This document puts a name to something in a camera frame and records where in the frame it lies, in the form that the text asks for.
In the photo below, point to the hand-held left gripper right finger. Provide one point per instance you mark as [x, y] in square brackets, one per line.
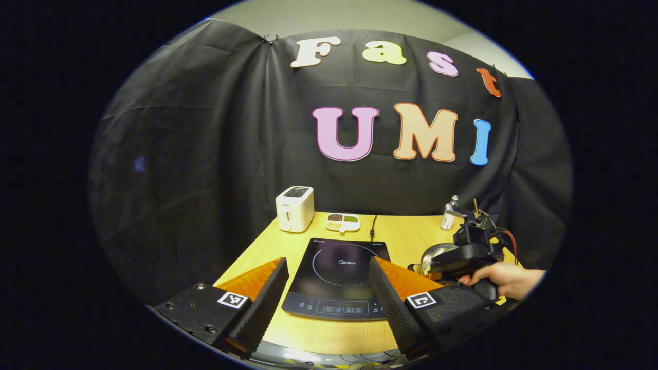
[393, 308]

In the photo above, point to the white toaster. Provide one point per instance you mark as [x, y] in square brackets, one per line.
[294, 210]

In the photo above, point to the small clear plastic bottle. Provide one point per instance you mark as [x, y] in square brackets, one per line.
[448, 218]

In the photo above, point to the white divided plate of beans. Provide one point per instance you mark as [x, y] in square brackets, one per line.
[343, 222]

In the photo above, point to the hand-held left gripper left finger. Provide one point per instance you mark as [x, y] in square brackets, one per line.
[262, 311]

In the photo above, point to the black induction cooktop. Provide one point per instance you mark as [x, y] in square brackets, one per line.
[334, 277]

